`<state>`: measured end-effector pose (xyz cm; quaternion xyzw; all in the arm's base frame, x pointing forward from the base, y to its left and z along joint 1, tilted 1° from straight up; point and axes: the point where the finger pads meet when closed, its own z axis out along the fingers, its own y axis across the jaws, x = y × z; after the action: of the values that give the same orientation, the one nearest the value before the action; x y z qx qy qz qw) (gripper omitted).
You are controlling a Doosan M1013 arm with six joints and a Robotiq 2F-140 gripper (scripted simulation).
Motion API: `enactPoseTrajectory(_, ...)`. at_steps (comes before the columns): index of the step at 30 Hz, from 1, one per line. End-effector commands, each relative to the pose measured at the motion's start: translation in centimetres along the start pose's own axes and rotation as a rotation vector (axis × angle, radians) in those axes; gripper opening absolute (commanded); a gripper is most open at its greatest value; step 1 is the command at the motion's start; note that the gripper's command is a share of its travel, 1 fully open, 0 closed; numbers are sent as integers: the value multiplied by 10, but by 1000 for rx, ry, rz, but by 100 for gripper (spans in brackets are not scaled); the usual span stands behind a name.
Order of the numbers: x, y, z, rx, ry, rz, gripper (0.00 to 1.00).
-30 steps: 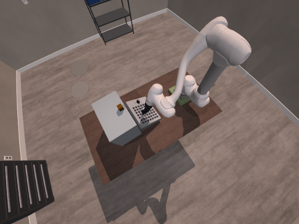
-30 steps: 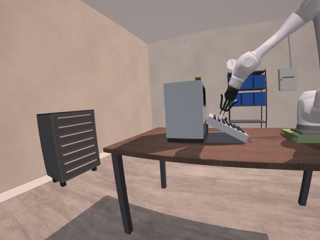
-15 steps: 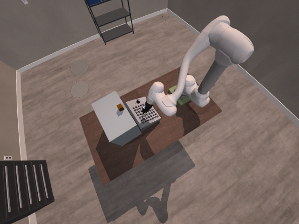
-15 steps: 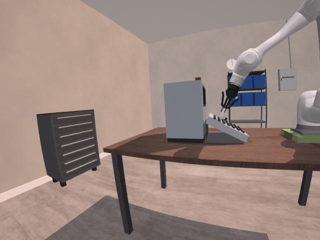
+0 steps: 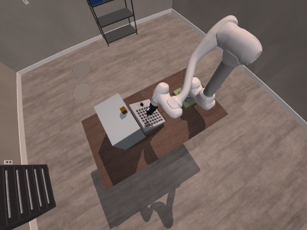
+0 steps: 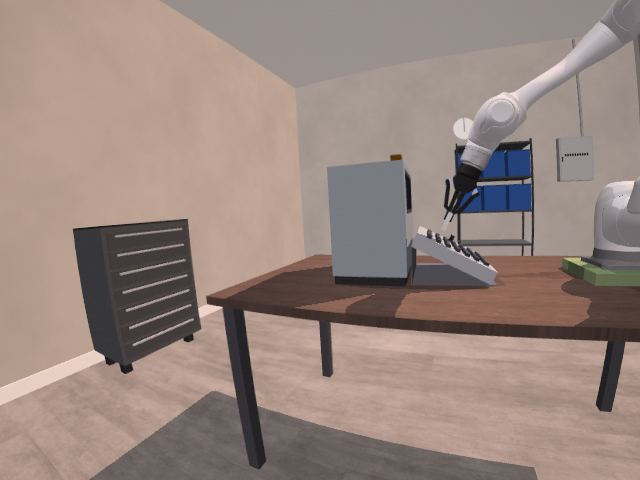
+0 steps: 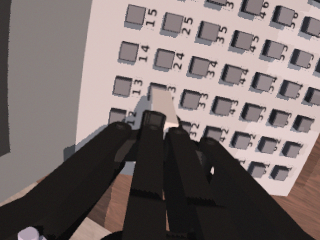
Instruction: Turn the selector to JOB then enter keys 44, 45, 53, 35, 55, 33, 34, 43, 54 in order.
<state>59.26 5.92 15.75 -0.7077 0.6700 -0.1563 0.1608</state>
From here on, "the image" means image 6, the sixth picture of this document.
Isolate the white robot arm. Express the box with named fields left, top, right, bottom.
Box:
left=460, top=0, right=640, bottom=270

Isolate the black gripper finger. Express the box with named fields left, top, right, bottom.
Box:
left=441, top=178, right=463, bottom=230
left=443, top=184, right=480, bottom=231

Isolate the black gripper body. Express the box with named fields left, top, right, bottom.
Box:
left=453, top=163, right=481, bottom=194

